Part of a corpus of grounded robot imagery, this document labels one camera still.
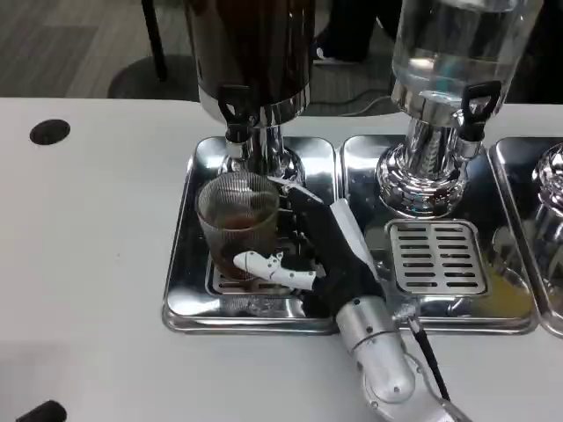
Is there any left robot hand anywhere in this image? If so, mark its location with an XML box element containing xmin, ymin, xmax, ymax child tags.
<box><xmin>15</xmin><ymin>399</ymin><xmax>68</xmax><ymax>422</ymax></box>

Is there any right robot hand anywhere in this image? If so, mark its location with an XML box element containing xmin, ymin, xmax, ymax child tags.
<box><xmin>232</xmin><ymin>175</ymin><xmax>389</xmax><ymax>318</ymax></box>

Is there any clear ribbed glass cup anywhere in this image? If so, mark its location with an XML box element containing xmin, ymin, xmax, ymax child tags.
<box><xmin>195</xmin><ymin>172</ymin><xmax>282</xmax><ymax>282</ymax></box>

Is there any slotted grid under water dispenser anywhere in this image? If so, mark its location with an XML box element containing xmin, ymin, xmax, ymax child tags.
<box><xmin>384</xmin><ymin>219</ymin><xmax>488</xmax><ymax>295</ymax></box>

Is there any black tap of dark dispenser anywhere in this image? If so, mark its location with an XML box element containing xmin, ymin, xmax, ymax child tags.
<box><xmin>217</xmin><ymin>84</ymin><xmax>254</xmax><ymax>159</ymax></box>

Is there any steel tray under dark dispenser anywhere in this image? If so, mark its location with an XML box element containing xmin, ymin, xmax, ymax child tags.
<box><xmin>161</xmin><ymin>135</ymin><xmax>342</xmax><ymax>335</ymax></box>

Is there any steel tray under water dispenser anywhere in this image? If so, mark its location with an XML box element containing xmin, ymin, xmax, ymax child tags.
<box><xmin>339</xmin><ymin>134</ymin><xmax>540</xmax><ymax>335</ymax></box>

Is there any black tap of water dispenser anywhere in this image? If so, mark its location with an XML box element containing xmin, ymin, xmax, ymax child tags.
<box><xmin>457</xmin><ymin>81</ymin><xmax>502</xmax><ymax>155</ymax></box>

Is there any steel tray under chrome stand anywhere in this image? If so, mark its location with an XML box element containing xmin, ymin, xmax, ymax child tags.
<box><xmin>487</xmin><ymin>136</ymin><xmax>563</xmax><ymax>338</ymax></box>

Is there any dark drink dispenser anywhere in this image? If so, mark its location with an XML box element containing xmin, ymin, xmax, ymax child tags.
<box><xmin>182</xmin><ymin>0</ymin><xmax>318</xmax><ymax>186</ymax></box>

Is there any person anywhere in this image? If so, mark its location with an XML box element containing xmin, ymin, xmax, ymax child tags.
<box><xmin>314</xmin><ymin>0</ymin><xmax>401</xmax><ymax>62</ymax></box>

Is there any clear water dispenser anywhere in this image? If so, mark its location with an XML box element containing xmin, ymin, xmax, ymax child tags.
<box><xmin>377</xmin><ymin>0</ymin><xmax>545</xmax><ymax>219</ymax></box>

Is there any chrome dispenser stand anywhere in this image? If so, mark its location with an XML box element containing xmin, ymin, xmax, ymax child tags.
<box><xmin>530</xmin><ymin>142</ymin><xmax>563</xmax><ymax>282</ymax></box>

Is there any black pole with round base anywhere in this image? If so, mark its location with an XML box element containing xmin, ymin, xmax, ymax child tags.
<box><xmin>107</xmin><ymin>0</ymin><xmax>201</xmax><ymax>100</ymax></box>

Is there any black round counter grommet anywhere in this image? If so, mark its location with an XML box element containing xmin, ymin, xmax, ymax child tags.
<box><xmin>29</xmin><ymin>118</ymin><xmax>71</xmax><ymax>145</ymax></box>

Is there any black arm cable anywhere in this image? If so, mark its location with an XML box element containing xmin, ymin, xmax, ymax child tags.
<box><xmin>406</xmin><ymin>316</ymin><xmax>452</xmax><ymax>401</ymax></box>

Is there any cable on floor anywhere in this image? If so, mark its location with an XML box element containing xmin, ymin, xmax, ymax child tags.
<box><xmin>307</xmin><ymin>90</ymin><xmax>395</xmax><ymax>113</ymax></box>

